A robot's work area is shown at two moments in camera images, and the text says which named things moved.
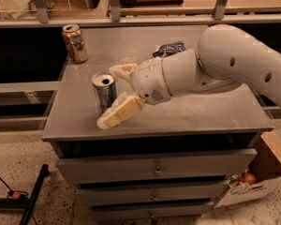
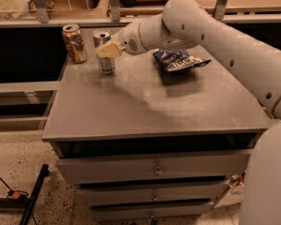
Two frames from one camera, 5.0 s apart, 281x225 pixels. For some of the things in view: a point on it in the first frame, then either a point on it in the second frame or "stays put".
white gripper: [150, 80] -> [131, 38]
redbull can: [105, 88] -> [101, 37]
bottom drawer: [159, 212] stays put
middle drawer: [154, 194] stays put
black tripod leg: [45, 172] stays put
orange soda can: [75, 42] stays put
